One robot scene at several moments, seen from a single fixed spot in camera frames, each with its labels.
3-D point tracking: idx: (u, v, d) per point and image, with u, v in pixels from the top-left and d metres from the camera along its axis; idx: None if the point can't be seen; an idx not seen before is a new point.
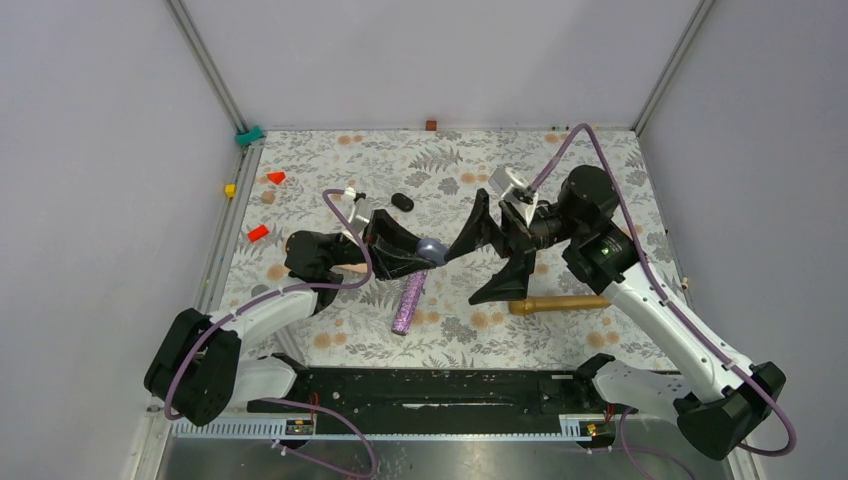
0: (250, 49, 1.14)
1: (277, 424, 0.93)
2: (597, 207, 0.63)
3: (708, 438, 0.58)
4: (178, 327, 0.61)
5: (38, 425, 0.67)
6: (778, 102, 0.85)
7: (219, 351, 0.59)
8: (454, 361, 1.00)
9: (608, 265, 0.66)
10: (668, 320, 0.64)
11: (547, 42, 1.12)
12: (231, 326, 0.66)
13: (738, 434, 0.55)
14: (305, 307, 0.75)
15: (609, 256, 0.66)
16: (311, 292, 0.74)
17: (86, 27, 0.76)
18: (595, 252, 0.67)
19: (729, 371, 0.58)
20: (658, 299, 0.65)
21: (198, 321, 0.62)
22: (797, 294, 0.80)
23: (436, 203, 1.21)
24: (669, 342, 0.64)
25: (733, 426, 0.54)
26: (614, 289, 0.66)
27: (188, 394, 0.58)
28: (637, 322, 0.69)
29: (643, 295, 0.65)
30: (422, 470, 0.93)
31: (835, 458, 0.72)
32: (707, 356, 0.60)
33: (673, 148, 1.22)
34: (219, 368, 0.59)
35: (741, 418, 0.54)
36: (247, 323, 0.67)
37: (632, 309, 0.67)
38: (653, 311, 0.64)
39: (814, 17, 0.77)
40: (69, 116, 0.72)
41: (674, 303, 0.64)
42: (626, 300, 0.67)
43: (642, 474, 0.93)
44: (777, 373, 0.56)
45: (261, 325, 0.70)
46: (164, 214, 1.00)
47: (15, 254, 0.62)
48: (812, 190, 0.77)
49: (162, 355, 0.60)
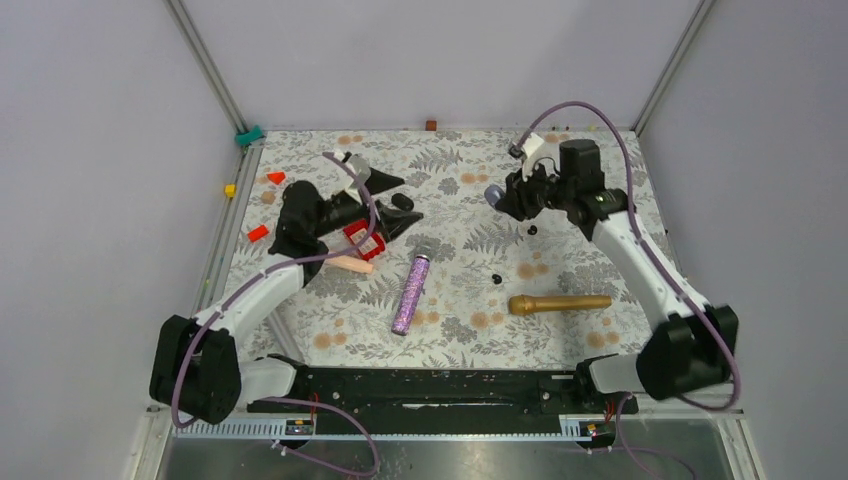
0: (250, 49, 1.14)
1: (277, 424, 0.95)
2: (577, 154, 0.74)
3: (657, 374, 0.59)
4: (166, 336, 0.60)
5: (37, 425, 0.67)
6: (778, 101, 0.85)
7: (212, 351, 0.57)
8: (454, 361, 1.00)
9: (600, 209, 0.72)
10: (638, 257, 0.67)
11: (547, 42, 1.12)
12: (222, 323, 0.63)
13: (682, 367, 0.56)
14: (293, 282, 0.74)
15: (602, 203, 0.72)
16: (295, 266, 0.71)
17: (86, 29, 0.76)
18: (590, 198, 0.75)
19: (681, 301, 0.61)
20: (629, 234, 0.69)
21: (185, 328, 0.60)
22: (798, 296, 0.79)
23: (436, 203, 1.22)
24: (636, 277, 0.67)
25: (675, 349, 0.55)
26: (599, 229, 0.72)
27: (195, 396, 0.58)
28: (616, 263, 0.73)
29: (621, 232, 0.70)
30: (422, 471, 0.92)
31: (837, 459, 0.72)
32: (664, 287, 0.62)
33: (673, 148, 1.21)
34: (217, 365, 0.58)
35: (684, 346, 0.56)
36: (235, 315, 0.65)
37: (611, 247, 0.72)
38: (626, 247, 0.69)
39: (814, 16, 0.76)
40: (68, 118, 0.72)
41: (647, 242, 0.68)
42: (607, 238, 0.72)
43: (643, 475, 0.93)
44: (730, 315, 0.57)
45: (254, 311, 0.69)
46: (164, 214, 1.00)
47: (16, 256, 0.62)
48: (811, 191, 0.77)
49: (159, 367, 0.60)
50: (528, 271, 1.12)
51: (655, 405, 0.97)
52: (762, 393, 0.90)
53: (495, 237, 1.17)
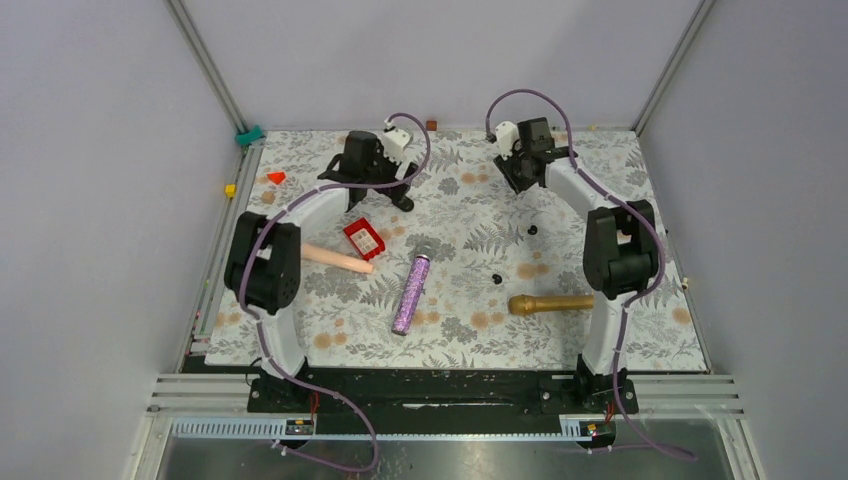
0: (251, 48, 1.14)
1: (277, 424, 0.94)
2: (530, 125, 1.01)
3: (593, 263, 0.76)
4: (241, 227, 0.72)
5: (38, 426, 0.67)
6: (778, 102, 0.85)
7: (283, 240, 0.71)
8: (454, 361, 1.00)
9: (547, 157, 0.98)
10: (577, 182, 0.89)
11: (547, 41, 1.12)
12: (287, 220, 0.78)
13: (609, 246, 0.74)
14: (340, 203, 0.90)
15: (550, 154, 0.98)
16: (342, 190, 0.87)
17: (86, 28, 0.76)
18: (542, 153, 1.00)
19: (608, 201, 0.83)
20: (568, 168, 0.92)
21: (257, 221, 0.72)
22: (799, 296, 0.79)
23: (436, 203, 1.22)
24: (579, 199, 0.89)
25: (602, 231, 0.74)
26: (550, 174, 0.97)
27: (263, 283, 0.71)
28: (567, 197, 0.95)
29: (564, 169, 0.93)
30: (422, 471, 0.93)
31: (837, 459, 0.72)
32: (594, 195, 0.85)
33: (673, 149, 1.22)
34: (287, 255, 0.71)
35: (609, 229, 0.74)
36: (299, 216, 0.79)
37: (560, 183, 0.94)
38: (568, 178, 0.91)
39: (816, 17, 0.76)
40: (68, 119, 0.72)
41: (584, 172, 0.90)
42: (556, 177, 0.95)
43: (643, 474, 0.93)
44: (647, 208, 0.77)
45: (309, 218, 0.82)
46: (164, 214, 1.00)
47: (15, 256, 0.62)
48: (812, 191, 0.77)
49: (235, 254, 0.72)
50: (527, 271, 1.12)
51: (658, 405, 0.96)
52: (762, 393, 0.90)
53: (495, 237, 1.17)
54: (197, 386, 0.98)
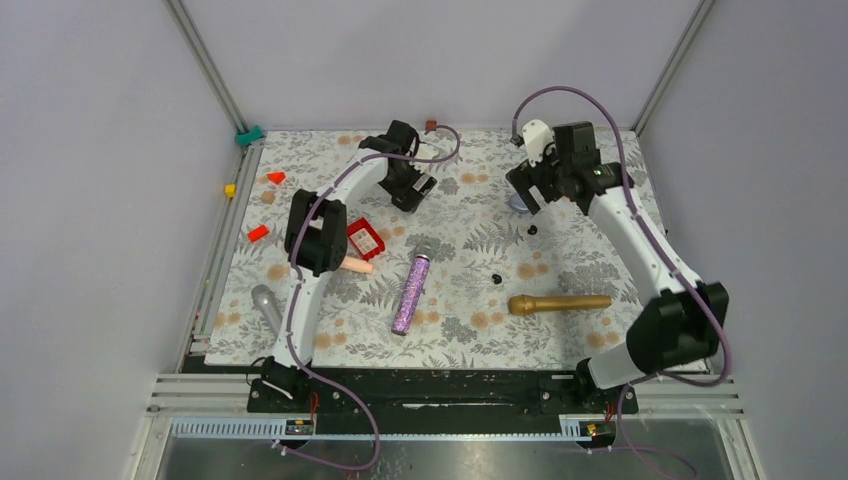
0: (251, 48, 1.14)
1: (277, 424, 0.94)
2: (572, 132, 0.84)
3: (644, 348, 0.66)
4: (296, 204, 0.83)
5: (38, 426, 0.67)
6: (778, 102, 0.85)
7: (333, 216, 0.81)
8: (454, 361, 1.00)
9: (594, 181, 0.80)
10: (634, 231, 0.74)
11: (547, 42, 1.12)
12: (336, 196, 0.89)
13: (666, 339, 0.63)
14: (380, 171, 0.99)
15: (597, 177, 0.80)
16: (382, 160, 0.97)
17: (86, 29, 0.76)
18: (588, 172, 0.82)
19: (673, 277, 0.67)
20: (625, 209, 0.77)
21: (309, 198, 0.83)
22: (798, 296, 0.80)
23: (436, 203, 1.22)
24: (632, 249, 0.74)
25: (662, 320, 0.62)
26: (596, 203, 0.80)
27: (314, 249, 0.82)
28: (614, 238, 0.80)
29: (617, 209, 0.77)
30: (422, 471, 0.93)
31: (836, 459, 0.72)
32: (657, 262, 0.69)
33: (672, 149, 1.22)
34: (336, 227, 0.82)
35: (671, 321, 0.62)
36: (344, 192, 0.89)
37: (609, 221, 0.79)
38: (623, 223, 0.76)
39: (816, 18, 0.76)
40: (68, 118, 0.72)
41: (642, 218, 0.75)
42: (604, 211, 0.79)
43: (643, 474, 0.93)
44: (721, 291, 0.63)
45: (356, 188, 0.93)
46: (164, 213, 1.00)
47: (15, 259, 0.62)
48: (810, 192, 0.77)
49: (291, 226, 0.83)
50: (528, 271, 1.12)
51: (657, 405, 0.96)
52: (761, 394, 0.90)
53: (495, 237, 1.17)
54: (197, 386, 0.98)
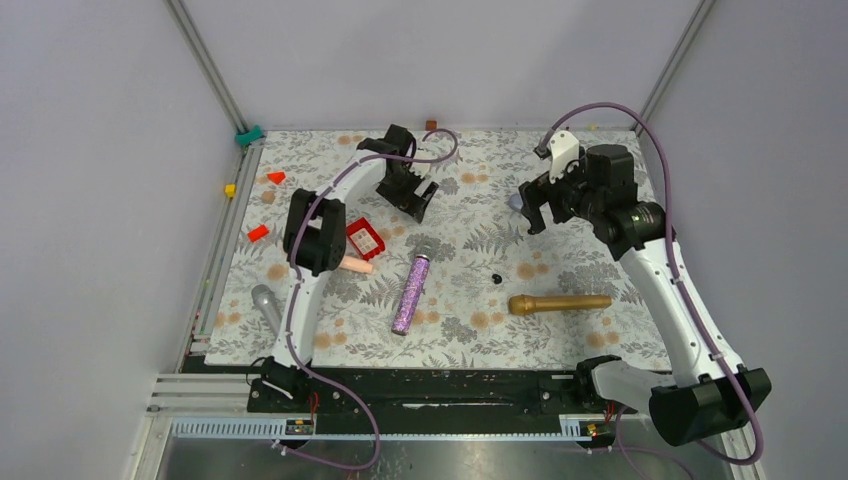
0: (251, 47, 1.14)
1: (277, 424, 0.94)
2: (610, 163, 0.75)
3: (667, 420, 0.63)
4: (295, 204, 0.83)
5: (39, 425, 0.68)
6: (779, 101, 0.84)
7: (332, 216, 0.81)
8: (454, 361, 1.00)
9: (633, 231, 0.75)
10: (673, 299, 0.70)
11: (547, 41, 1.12)
12: (335, 195, 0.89)
13: (697, 424, 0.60)
14: (378, 171, 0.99)
15: (637, 224, 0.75)
16: (379, 161, 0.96)
17: (86, 29, 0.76)
18: (626, 217, 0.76)
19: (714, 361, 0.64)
20: (665, 269, 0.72)
21: (308, 198, 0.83)
22: (798, 296, 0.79)
23: (436, 203, 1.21)
24: (668, 317, 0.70)
25: (698, 411, 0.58)
26: (632, 254, 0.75)
27: (313, 247, 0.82)
28: (646, 296, 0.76)
29: (656, 269, 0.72)
30: (422, 470, 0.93)
31: (836, 459, 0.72)
32: (697, 342, 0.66)
33: (673, 149, 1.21)
34: (335, 227, 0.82)
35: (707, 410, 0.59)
36: (343, 191, 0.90)
37: (644, 279, 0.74)
38: (661, 285, 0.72)
39: (817, 17, 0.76)
40: (69, 117, 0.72)
41: (683, 284, 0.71)
42: (640, 268, 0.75)
43: (642, 474, 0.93)
44: (762, 380, 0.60)
45: (355, 188, 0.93)
46: (165, 213, 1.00)
47: (15, 258, 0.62)
48: (811, 191, 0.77)
49: (291, 225, 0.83)
50: (528, 271, 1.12)
51: None
52: None
53: (495, 237, 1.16)
54: (197, 386, 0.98)
